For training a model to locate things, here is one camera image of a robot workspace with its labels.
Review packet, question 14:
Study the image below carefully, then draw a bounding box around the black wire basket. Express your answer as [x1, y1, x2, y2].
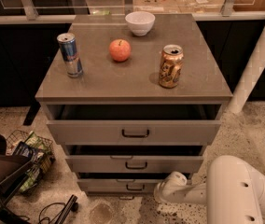
[6, 130, 55, 194]

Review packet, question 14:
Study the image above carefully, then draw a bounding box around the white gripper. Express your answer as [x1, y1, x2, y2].
[154, 171, 188, 203]

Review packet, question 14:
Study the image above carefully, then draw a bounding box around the grey drawer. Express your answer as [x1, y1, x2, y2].
[48, 105, 220, 146]
[77, 173, 169, 196]
[66, 146, 203, 174]

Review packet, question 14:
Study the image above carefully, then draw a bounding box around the grey bottom drawer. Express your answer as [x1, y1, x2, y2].
[77, 173, 169, 196]

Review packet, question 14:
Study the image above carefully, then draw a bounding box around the dark blue snack bag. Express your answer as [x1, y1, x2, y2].
[13, 141, 38, 161]

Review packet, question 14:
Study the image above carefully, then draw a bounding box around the red apple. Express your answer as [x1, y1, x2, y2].
[109, 39, 132, 62]

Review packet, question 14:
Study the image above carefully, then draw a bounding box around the grey drawer cabinet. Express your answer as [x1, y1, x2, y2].
[35, 13, 234, 185]

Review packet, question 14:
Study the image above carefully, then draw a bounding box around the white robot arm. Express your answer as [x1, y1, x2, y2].
[154, 155, 265, 224]

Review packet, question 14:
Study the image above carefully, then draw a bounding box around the white ceramic bowl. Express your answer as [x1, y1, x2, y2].
[125, 11, 155, 36]

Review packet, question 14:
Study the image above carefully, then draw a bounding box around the blue silver energy drink can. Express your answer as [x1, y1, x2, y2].
[57, 33, 83, 77]

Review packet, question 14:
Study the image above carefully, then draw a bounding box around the black bar tool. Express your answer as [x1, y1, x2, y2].
[54, 195, 78, 224]

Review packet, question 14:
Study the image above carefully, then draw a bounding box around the cardboard box left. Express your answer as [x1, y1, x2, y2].
[132, 0, 180, 14]

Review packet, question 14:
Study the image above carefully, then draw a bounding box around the grey middle drawer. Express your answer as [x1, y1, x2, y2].
[66, 146, 203, 174]

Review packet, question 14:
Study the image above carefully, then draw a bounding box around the black cable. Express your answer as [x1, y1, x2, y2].
[37, 202, 67, 224]

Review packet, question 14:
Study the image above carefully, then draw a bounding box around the grey top drawer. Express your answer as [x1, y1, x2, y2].
[48, 105, 220, 146]

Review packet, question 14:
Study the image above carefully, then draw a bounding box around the green snack bag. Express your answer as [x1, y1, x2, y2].
[20, 132, 55, 193]

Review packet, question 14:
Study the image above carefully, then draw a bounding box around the gold soda can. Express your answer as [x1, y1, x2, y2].
[159, 44, 184, 89]

